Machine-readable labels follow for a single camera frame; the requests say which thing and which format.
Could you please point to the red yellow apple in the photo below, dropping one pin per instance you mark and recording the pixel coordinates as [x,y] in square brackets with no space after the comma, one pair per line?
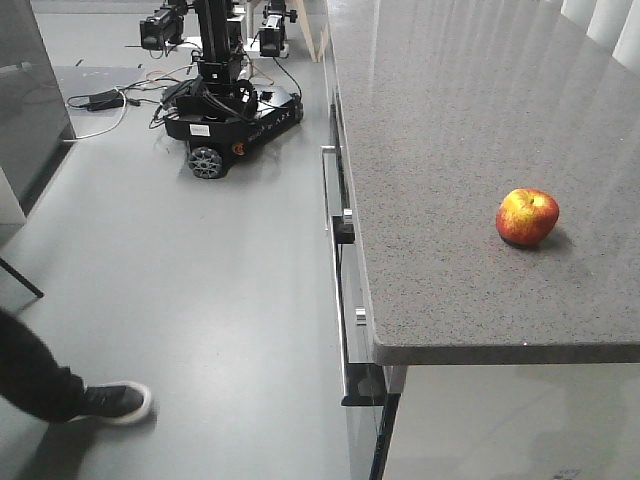
[526,216]

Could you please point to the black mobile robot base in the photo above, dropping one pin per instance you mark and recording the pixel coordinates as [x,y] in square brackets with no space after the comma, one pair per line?
[218,129]

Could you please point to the black idle robot arm right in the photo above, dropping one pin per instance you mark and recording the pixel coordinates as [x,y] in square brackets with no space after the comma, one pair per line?
[272,35]

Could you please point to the black idle robot arm left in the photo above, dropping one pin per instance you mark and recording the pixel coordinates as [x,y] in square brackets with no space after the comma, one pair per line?
[164,28]

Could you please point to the silver oven knob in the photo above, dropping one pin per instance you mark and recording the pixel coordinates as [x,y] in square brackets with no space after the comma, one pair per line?
[360,316]
[347,216]

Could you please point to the black robot column mast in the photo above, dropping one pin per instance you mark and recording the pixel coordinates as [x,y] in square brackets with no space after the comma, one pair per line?
[220,60]

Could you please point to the black power adapter brick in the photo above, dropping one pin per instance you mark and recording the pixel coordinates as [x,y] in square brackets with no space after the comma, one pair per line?
[105,101]

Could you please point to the black shoe white sole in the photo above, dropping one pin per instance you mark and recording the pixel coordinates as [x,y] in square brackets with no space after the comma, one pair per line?
[119,403]

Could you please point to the person leg black trousers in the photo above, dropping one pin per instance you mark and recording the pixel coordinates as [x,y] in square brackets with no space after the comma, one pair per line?
[31,378]

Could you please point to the long steel oven handle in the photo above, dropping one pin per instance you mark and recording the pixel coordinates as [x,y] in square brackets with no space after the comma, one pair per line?
[325,150]

